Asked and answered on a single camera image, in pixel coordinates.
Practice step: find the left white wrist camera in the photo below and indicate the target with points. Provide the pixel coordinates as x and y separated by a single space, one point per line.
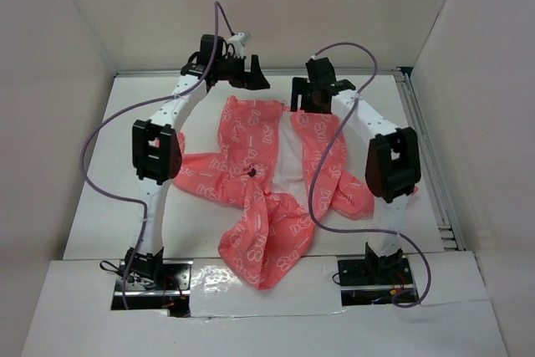
240 39

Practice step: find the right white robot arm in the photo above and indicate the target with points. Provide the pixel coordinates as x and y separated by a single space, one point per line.
392 167

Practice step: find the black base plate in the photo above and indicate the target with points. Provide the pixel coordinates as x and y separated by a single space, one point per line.
170 292
360 287

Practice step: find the pink patterned jacket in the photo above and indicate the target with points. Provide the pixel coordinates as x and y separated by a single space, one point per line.
265 165

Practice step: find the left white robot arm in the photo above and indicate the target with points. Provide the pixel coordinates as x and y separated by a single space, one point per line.
156 153

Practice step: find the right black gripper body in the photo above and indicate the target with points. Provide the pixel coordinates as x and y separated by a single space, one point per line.
313 106

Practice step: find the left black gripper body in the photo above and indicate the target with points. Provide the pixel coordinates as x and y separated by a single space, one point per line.
232 70

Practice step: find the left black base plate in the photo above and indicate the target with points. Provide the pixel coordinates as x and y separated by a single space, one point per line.
170 292

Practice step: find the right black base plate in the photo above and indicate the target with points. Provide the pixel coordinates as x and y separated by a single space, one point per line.
360 287

